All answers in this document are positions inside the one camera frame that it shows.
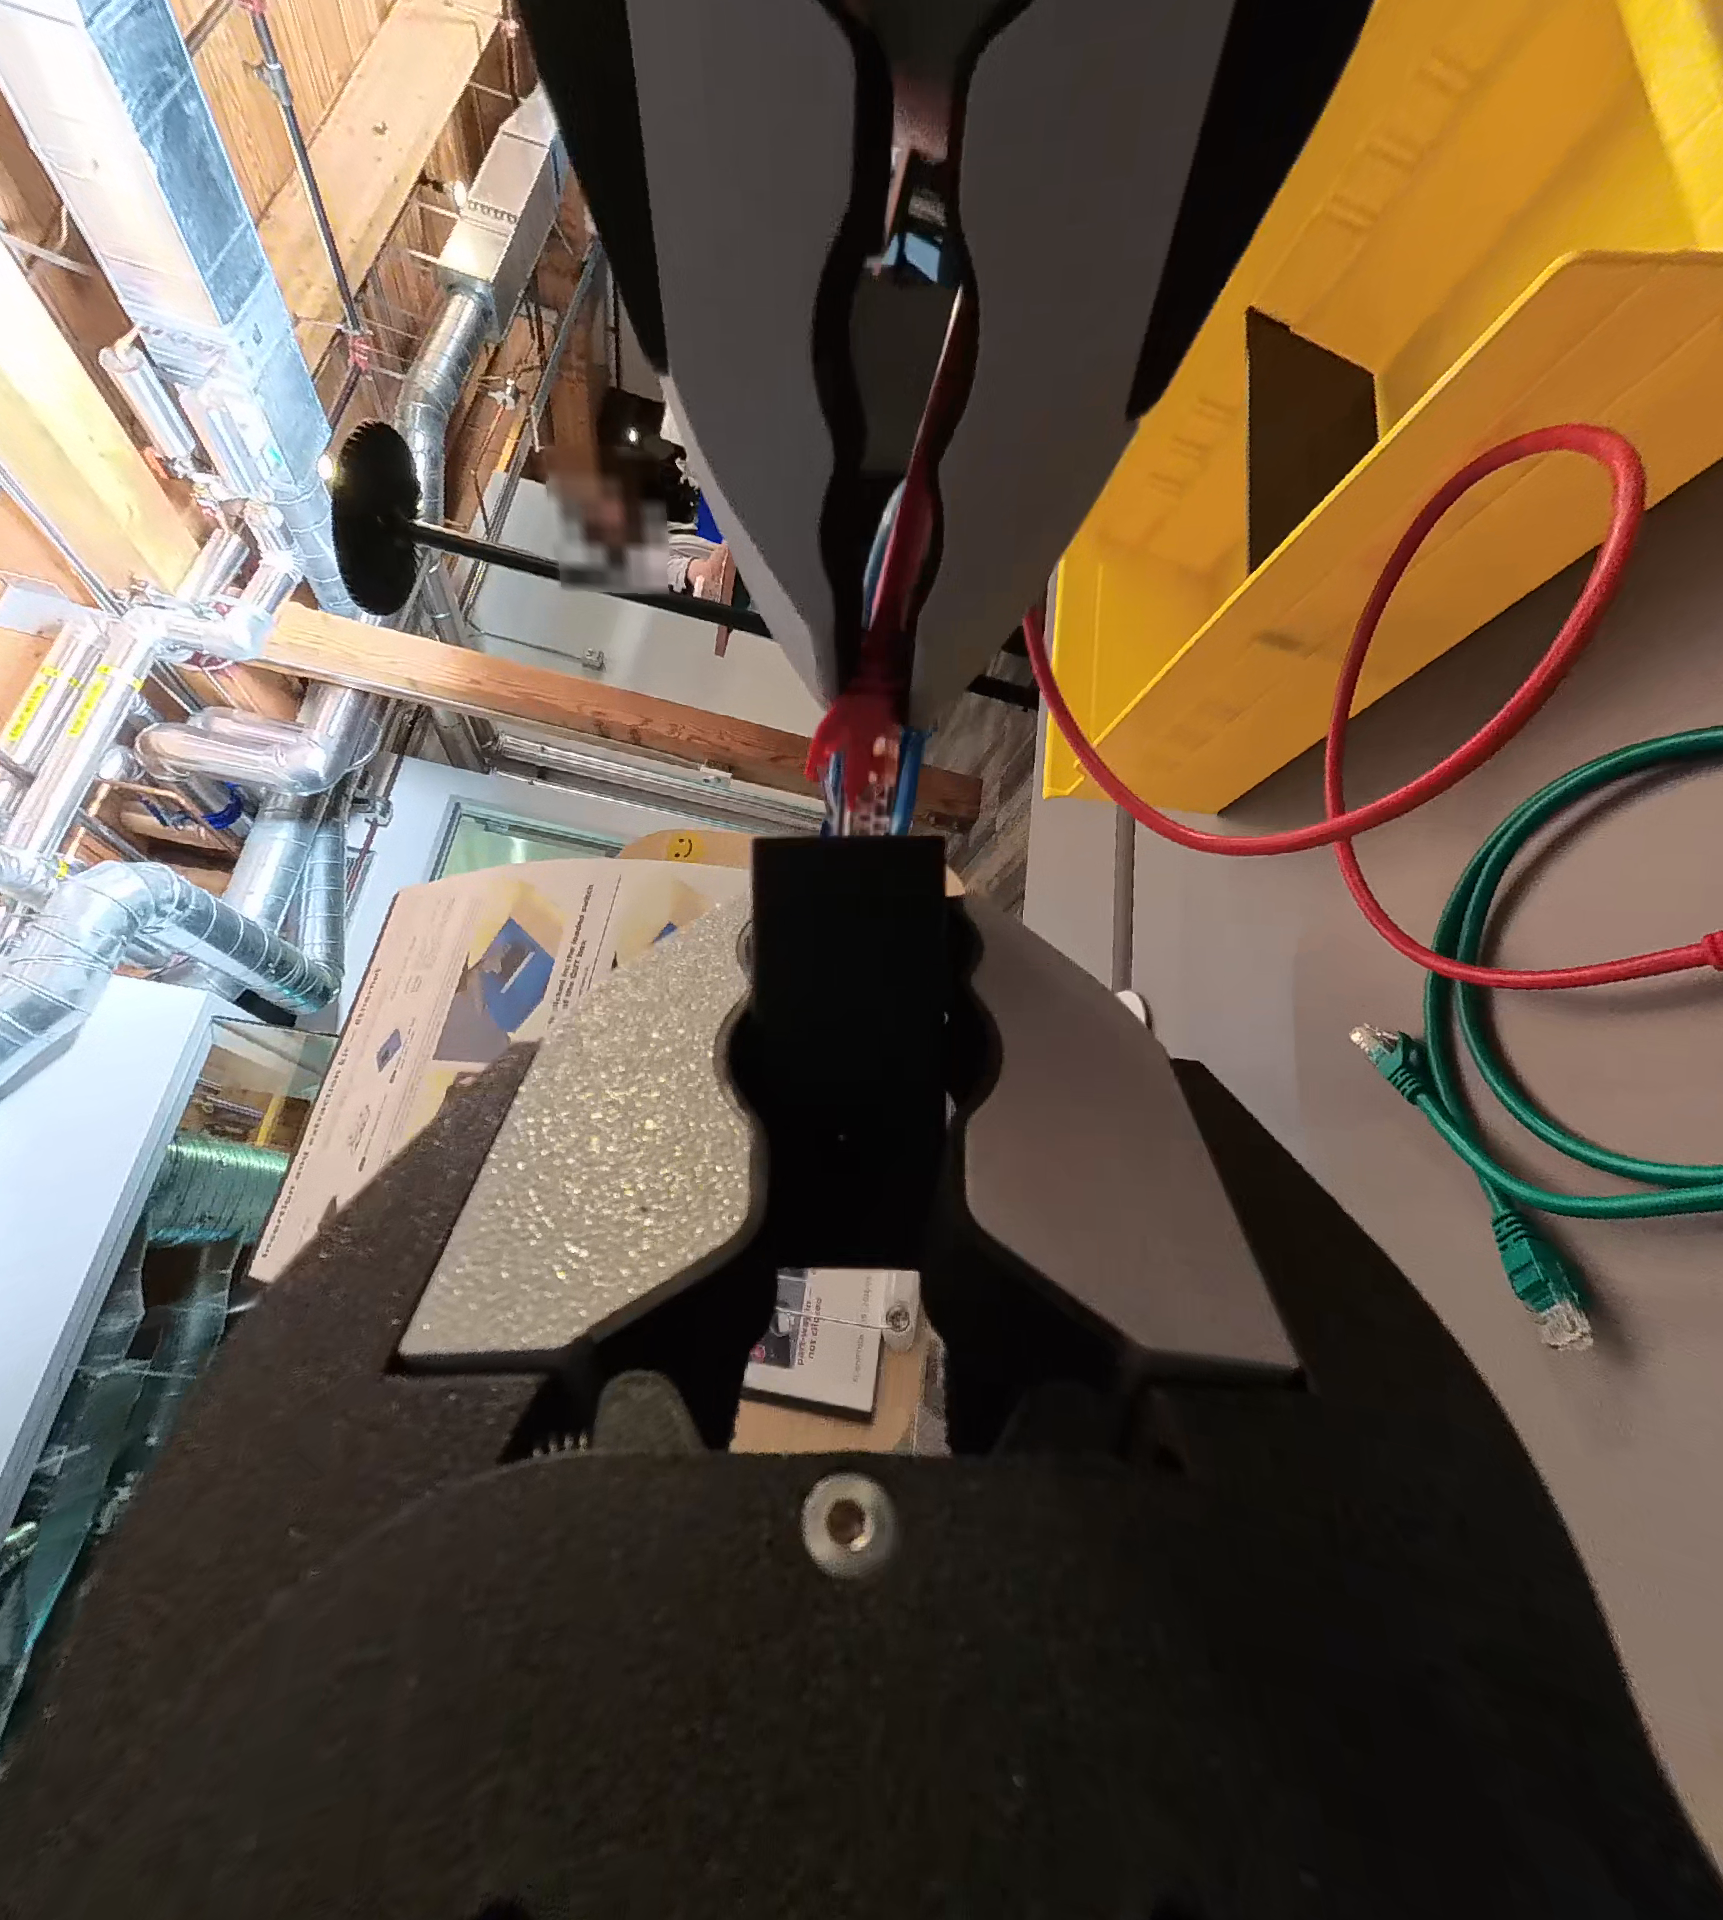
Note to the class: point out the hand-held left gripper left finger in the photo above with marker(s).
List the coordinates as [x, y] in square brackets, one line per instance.
[606, 1185]

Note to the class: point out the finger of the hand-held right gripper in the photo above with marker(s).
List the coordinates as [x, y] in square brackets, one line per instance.
[742, 301]
[1072, 301]

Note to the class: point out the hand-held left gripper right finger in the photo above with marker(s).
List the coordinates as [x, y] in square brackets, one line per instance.
[1116, 1200]

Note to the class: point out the black ethernet switch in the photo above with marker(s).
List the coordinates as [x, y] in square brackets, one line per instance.
[846, 1050]

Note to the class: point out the yellow bin with divider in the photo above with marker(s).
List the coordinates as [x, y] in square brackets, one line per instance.
[1552, 181]

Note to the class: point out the printed instruction sheet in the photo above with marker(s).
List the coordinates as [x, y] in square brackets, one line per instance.
[426, 975]

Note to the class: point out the wooden beam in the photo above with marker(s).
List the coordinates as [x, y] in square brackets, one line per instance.
[500, 682]

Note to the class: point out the silver ventilation ducts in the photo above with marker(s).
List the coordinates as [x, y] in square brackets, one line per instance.
[126, 914]

